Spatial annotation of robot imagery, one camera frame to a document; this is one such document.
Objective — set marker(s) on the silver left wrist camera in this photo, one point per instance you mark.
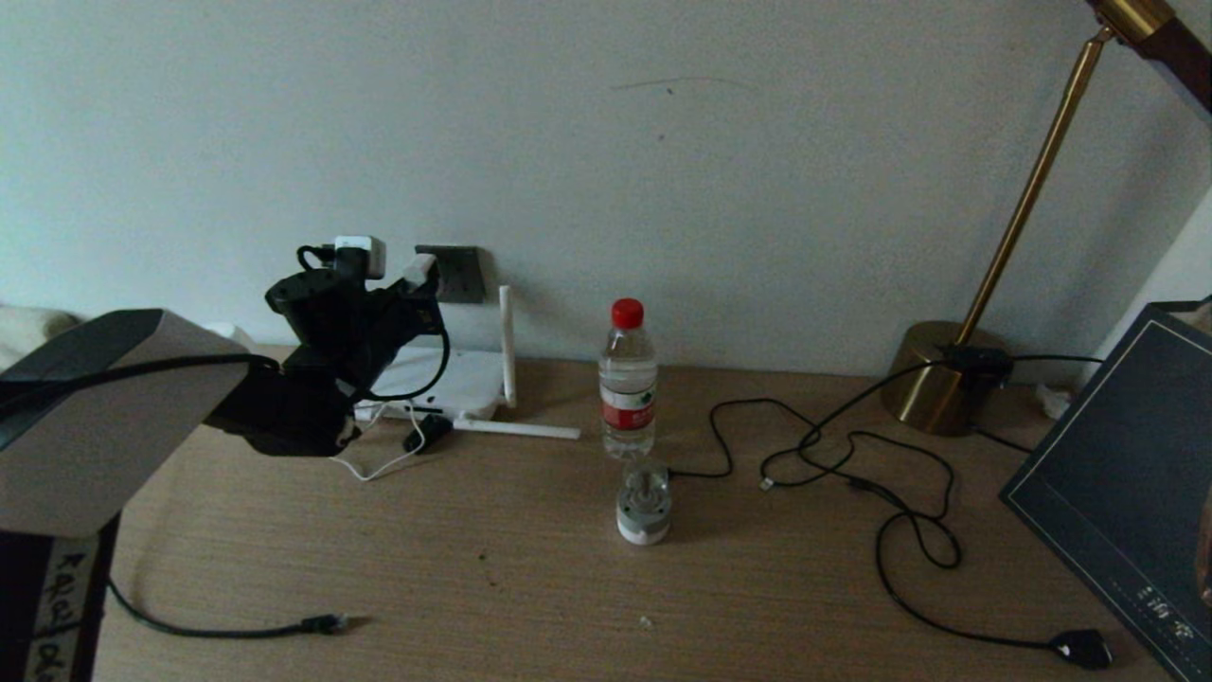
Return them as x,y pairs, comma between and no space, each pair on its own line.
360,256

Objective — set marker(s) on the brass desk lamp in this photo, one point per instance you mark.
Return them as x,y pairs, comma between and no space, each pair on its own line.
933,379

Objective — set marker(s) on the grey wall socket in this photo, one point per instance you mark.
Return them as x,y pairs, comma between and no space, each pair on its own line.
464,279

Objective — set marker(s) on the dark framed board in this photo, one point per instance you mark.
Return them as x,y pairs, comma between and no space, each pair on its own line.
1117,474

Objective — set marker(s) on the small black power box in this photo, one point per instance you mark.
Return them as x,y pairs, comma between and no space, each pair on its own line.
975,366

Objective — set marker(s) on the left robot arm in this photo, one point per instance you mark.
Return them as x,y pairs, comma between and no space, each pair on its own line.
114,417

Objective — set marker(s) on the crumpled white tissue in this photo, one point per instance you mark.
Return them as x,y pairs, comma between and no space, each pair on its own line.
1049,403

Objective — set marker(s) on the beige cushion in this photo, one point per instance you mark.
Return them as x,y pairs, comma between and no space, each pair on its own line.
28,327

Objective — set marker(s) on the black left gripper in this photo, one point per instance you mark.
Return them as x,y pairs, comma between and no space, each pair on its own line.
336,322

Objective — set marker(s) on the small grey clear-topped device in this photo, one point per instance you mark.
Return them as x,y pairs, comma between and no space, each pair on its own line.
644,516

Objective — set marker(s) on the black rectangular box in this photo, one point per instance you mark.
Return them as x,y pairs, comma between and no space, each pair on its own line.
428,434

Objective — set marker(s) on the white router with antennas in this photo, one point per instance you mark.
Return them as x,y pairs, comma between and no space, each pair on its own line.
464,379

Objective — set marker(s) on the red-capped water bottle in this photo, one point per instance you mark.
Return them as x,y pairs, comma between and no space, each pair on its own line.
627,407

